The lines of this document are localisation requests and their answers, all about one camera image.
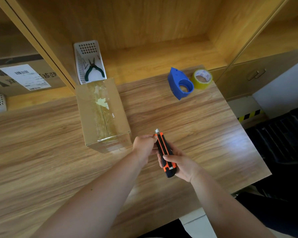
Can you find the person's left hand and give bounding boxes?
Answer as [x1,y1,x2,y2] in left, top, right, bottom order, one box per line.
[132,134,158,167]

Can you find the person's right hand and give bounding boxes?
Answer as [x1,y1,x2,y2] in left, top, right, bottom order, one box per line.
[158,142,202,183]

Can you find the orange black utility knife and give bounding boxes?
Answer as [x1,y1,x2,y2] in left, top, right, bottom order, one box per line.
[154,128,177,178]

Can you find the person's left forearm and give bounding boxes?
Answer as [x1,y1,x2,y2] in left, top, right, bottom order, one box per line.
[30,151,149,238]

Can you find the person's right forearm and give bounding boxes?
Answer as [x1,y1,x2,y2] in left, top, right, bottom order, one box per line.
[190,168,276,238]

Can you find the taped brown cardboard box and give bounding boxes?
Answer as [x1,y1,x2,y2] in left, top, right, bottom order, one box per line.
[75,78,133,154]

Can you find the blue tape dispenser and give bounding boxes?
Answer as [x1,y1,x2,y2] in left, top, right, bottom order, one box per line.
[167,67,195,101]

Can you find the yellow packing tape roll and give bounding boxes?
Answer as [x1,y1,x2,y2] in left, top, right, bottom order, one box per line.
[190,69,214,90]

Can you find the black yellow hazard tape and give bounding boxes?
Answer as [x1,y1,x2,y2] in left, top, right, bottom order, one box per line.
[238,109,264,123]

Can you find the black plastic crate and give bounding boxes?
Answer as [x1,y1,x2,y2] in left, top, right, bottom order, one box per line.
[245,104,298,166]

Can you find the tall white plastic basket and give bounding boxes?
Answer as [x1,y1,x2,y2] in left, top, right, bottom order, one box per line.
[74,40,107,85]

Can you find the wooden shelf cabinet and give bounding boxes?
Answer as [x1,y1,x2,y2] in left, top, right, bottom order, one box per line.
[0,0,298,112]

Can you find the wooden drawer front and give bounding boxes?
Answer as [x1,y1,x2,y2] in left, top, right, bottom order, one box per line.
[216,47,298,101]

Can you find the white shipping label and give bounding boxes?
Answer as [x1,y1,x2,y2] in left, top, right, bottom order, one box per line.
[0,64,52,91]

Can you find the large printed cardboard box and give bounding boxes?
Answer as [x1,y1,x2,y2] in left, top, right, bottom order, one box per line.
[0,54,67,97]

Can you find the green-handled pliers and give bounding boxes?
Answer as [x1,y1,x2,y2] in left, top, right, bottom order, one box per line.
[84,58,106,82]

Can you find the metal drawer handle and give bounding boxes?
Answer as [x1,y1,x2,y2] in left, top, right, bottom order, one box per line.
[247,69,267,81]

